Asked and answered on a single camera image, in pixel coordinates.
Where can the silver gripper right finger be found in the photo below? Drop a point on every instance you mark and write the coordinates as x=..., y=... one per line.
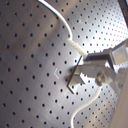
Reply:
x=104, y=55

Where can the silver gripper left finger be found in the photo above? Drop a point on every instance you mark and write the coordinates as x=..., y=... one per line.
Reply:
x=99, y=73

